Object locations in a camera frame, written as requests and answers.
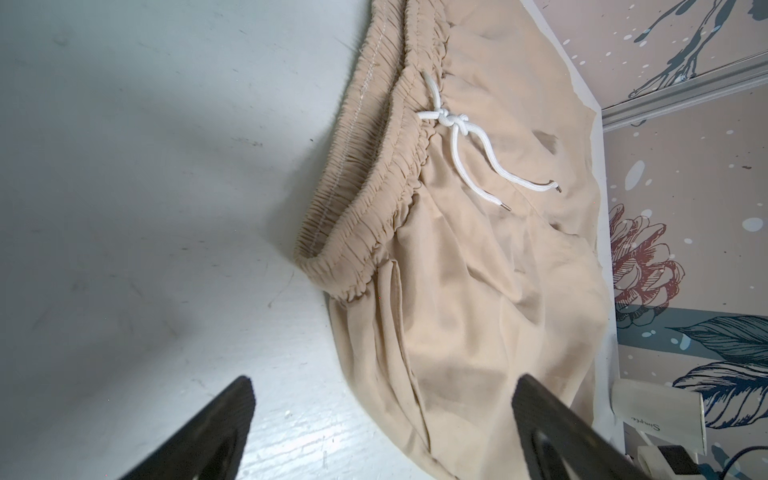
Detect white mug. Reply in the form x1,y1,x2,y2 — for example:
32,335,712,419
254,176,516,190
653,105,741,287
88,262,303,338
610,379,707,455

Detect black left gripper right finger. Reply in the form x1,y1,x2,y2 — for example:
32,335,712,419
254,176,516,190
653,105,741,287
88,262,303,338
511,374,647,480

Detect beige drawstring shorts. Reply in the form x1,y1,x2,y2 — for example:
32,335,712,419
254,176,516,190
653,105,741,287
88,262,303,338
295,1,612,479

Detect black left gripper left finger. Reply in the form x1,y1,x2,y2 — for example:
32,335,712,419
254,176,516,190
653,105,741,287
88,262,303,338
123,376,256,480

